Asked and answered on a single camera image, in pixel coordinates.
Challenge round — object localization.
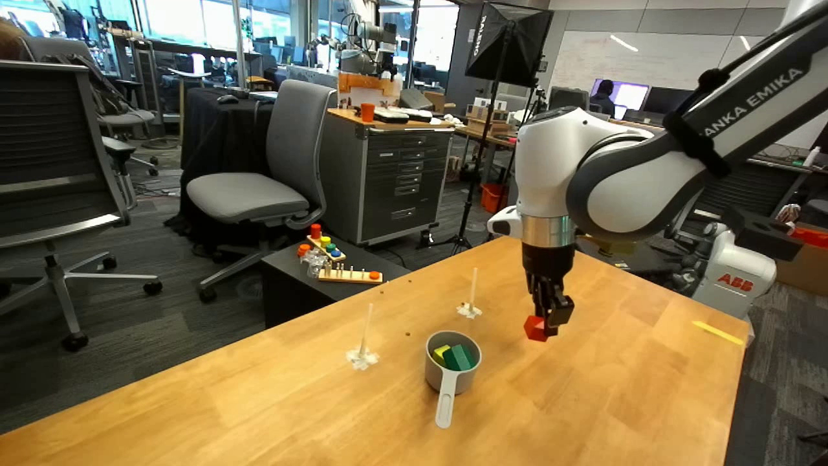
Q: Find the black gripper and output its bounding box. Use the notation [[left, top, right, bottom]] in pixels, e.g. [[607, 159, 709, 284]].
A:
[[520, 244, 576, 335]]

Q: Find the orange wooden block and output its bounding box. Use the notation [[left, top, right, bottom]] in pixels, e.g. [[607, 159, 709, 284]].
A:
[[523, 313, 557, 345]]

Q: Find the green wooden block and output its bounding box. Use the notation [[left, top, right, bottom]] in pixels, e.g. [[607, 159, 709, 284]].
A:
[[448, 341, 476, 372]]

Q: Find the white ABB robot base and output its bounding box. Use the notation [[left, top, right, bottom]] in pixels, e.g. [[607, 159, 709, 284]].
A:
[[691, 221, 779, 318]]

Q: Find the red bucket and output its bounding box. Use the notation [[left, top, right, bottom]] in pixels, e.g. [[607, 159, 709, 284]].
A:
[[478, 182, 509, 218]]

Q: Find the grey measuring cup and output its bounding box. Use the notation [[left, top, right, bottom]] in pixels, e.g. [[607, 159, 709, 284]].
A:
[[421, 330, 487, 432]]

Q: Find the yellow tape strip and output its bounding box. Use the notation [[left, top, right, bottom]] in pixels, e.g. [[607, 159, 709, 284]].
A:
[[687, 318, 748, 349]]

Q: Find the cluttered wooden desk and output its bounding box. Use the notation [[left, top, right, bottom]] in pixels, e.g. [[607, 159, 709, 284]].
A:
[[454, 117, 520, 152]]

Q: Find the wooden board toy orange button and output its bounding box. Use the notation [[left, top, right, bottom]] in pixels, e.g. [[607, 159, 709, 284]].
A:
[[312, 264, 387, 287]]

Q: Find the grey drawer cabinet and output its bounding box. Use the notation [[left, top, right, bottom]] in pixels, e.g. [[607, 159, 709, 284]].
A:
[[317, 107, 458, 249]]

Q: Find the person in dark top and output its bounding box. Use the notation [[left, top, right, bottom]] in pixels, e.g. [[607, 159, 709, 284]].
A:
[[590, 79, 620, 120]]

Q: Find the multicoloured wooden peg toy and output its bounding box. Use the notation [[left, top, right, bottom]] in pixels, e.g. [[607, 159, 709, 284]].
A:
[[294, 221, 348, 266]]

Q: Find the black screen panel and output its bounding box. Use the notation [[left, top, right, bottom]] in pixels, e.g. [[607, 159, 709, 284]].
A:
[[702, 159, 814, 239]]

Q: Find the brown cardboard box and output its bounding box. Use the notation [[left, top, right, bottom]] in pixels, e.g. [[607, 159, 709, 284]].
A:
[[774, 244, 828, 301]]

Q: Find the black softbox on stand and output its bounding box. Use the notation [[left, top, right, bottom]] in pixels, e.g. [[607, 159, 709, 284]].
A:
[[448, 2, 557, 251]]

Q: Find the red box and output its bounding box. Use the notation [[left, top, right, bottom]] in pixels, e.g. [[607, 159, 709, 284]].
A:
[[787, 221, 828, 253]]

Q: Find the grey office chair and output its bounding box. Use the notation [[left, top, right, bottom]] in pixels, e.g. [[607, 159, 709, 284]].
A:
[[183, 79, 339, 306]]

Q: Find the black cloth covered table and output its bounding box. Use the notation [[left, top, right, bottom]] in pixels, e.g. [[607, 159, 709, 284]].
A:
[[169, 82, 280, 249]]

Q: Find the grey swivel chair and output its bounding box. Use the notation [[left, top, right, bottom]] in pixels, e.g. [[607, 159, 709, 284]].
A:
[[22, 35, 163, 180]]

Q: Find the black mesh office chair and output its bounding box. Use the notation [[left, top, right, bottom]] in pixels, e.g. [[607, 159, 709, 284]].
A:
[[0, 57, 166, 354]]

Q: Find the wrist mounted camera bar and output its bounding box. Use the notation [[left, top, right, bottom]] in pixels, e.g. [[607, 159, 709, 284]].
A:
[[484, 204, 524, 240]]

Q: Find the lit wall monitor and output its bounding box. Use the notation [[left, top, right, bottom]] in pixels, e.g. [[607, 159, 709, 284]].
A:
[[590, 75, 654, 113]]

